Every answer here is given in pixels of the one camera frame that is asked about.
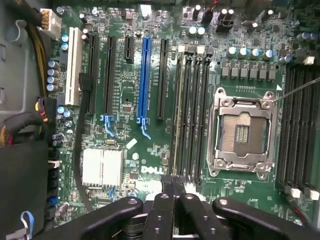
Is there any thin metal locking lever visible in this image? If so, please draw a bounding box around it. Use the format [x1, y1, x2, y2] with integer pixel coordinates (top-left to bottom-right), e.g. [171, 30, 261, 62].
[272, 77, 320, 103]

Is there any black power header connector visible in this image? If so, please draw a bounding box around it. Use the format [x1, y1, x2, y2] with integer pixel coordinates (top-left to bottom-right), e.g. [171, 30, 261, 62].
[215, 9, 235, 33]

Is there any silver CPU socket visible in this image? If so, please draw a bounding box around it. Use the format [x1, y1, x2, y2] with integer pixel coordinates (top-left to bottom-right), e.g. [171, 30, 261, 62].
[206, 86, 279, 180]

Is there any white power connector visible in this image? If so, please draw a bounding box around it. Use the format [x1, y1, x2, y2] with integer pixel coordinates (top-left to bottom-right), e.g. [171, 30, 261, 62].
[39, 8, 62, 39]

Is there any black sleeved data cable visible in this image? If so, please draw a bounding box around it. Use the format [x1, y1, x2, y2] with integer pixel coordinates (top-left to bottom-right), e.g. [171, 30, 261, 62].
[72, 73, 101, 213]

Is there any long black expansion slot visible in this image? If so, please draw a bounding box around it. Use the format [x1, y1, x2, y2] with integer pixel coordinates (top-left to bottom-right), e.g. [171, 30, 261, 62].
[86, 31, 100, 115]
[156, 38, 170, 121]
[99, 35, 117, 138]

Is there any silver finned chipset heatsink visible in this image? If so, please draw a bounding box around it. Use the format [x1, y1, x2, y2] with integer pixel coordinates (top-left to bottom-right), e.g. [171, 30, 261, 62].
[81, 148, 125, 189]

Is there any black RAM slot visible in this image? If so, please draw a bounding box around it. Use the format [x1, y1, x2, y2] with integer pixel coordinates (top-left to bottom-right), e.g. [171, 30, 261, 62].
[169, 45, 186, 176]
[195, 47, 214, 193]
[186, 46, 206, 185]
[306, 69, 320, 201]
[275, 65, 296, 192]
[177, 46, 195, 177]
[284, 66, 305, 199]
[296, 67, 315, 193]

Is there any braided black cable bundle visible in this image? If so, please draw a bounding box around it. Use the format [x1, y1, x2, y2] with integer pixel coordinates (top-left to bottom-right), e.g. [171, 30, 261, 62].
[0, 96, 58, 146]

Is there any white expansion slot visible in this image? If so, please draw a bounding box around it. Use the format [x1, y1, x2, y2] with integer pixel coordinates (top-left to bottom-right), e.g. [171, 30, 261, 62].
[64, 26, 84, 106]

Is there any blue and white wire loop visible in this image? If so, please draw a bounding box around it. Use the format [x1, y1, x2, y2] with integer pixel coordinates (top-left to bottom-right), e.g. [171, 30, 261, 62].
[19, 210, 35, 235]

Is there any blue expansion slot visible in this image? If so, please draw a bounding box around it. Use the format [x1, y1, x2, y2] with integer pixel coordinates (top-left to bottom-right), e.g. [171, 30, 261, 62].
[136, 36, 153, 141]

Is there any short black expansion slot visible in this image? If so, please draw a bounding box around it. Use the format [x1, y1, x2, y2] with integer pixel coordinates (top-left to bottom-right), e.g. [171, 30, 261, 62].
[123, 36, 135, 65]

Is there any black and yellow power cable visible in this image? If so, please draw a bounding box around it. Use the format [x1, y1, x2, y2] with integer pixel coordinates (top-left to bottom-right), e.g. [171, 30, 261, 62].
[9, 0, 52, 101]

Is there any green Dell motherboard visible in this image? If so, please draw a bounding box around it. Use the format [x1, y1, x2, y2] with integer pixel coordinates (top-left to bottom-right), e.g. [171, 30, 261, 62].
[46, 0, 320, 228]

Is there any red and black wire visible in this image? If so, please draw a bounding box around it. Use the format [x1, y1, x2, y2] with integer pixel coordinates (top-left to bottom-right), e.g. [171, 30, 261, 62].
[286, 194, 314, 226]

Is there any grey metal PC case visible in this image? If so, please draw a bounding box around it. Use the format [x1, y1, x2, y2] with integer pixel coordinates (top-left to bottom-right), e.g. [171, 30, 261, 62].
[0, 0, 60, 240]

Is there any black plastic drive shroud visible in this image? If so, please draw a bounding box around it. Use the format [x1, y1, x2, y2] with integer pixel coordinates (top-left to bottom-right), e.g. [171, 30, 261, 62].
[0, 143, 61, 237]

